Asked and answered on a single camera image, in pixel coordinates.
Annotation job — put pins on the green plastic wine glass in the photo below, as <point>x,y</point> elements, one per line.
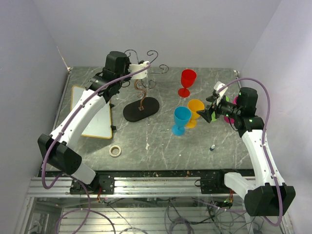
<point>225,118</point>

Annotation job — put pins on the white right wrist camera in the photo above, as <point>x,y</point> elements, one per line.
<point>219,91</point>

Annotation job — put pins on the blue plastic wine glass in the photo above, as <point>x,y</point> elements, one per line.
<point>182,116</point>

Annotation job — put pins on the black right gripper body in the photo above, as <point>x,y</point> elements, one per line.
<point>227,108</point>

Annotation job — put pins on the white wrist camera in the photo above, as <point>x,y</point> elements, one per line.
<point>139,71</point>
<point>219,91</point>

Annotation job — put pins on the masking tape roll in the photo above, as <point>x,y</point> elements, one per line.
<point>115,151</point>

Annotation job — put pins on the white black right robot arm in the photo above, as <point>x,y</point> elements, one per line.
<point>268,195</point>

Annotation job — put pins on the yellow-framed whiteboard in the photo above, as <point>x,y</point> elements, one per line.
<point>100,125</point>

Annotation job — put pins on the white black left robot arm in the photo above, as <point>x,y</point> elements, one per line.
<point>57,148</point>

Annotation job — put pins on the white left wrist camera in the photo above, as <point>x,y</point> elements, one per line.
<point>139,71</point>

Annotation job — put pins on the aluminium mounting rail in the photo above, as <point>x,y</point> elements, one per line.
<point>138,184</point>

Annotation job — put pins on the orange plastic wine glass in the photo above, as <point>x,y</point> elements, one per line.
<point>194,105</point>

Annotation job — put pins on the red plastic wine glass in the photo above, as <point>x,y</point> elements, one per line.
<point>188,77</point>

